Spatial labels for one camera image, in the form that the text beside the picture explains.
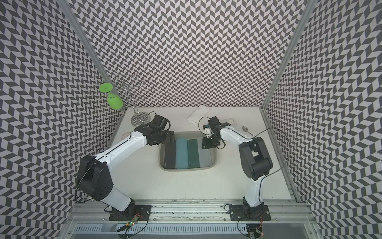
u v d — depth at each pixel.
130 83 1.05
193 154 0.91
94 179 0.43
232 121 1.08
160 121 0.67
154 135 0.62
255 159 0.50
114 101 0.93
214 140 0.78
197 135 1.05
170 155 0.91
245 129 1.04
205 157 0.89
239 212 0.74
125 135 0.93
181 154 0.93
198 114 1.12
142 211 0.73
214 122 0.77
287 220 0.73
